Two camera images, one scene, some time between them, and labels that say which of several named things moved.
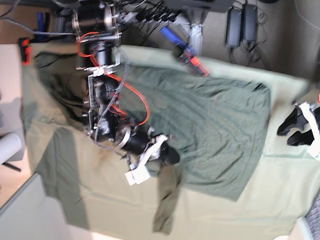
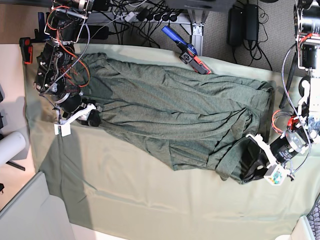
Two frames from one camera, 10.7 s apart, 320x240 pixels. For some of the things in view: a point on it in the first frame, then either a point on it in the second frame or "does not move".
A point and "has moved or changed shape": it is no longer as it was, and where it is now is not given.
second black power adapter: (250, 23) does not move
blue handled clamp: (43, 25) does not move
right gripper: (296, 119) -> (284, 148)
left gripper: (141, 147) -> (72, 102)
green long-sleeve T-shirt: (220, 128) has moved or changed shape
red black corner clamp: (25, 50) does not move
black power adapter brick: (234, 26) does not move
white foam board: (31, 215) does not move
